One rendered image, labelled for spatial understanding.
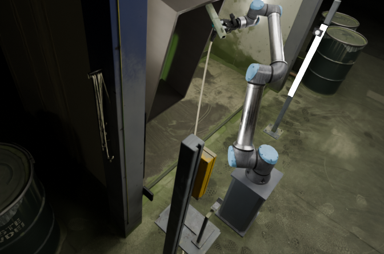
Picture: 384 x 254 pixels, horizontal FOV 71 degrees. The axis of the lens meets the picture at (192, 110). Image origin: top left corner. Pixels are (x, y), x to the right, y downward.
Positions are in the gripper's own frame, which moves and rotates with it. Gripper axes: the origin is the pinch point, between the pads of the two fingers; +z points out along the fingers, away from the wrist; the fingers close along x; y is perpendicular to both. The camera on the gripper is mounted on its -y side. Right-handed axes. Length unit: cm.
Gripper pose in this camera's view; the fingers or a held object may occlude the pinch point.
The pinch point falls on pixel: (215, 26)
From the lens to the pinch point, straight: 209.6
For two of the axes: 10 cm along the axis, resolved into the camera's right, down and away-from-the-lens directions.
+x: -3.6, -8.8, 3.2
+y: -1.5, 3.9, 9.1
